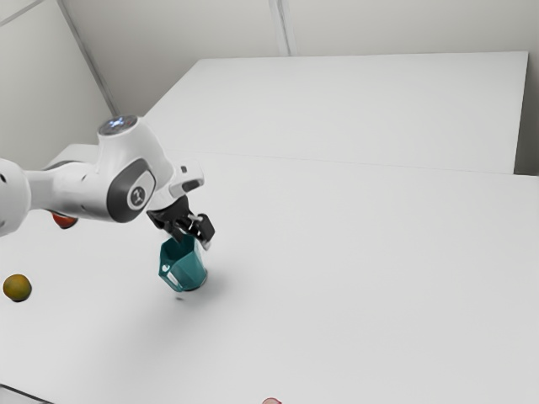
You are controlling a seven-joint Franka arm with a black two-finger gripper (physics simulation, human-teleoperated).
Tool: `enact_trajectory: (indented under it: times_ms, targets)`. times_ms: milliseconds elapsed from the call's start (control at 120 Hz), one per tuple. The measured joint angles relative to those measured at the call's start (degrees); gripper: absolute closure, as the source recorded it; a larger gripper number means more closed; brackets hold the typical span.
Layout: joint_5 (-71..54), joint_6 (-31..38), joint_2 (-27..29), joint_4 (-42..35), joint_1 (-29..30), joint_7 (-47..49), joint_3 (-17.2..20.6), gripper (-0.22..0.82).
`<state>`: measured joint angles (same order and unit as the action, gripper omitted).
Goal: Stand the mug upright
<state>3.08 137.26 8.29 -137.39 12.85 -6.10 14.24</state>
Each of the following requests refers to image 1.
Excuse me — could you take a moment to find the red round fruit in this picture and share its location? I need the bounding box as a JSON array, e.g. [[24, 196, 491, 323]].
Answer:
[[51, 212, 78, 230]]

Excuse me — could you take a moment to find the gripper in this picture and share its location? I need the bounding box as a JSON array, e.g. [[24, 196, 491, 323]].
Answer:
[[146, 198, 216, 252]]

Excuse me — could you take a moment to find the yellow-green round fruit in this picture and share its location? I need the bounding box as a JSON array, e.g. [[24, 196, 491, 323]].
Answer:
[[3, 274, 33, 303]]

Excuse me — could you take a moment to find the teal faceted mug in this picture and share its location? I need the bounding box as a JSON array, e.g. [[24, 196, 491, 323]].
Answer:
[[157, 233, 209, 292]]

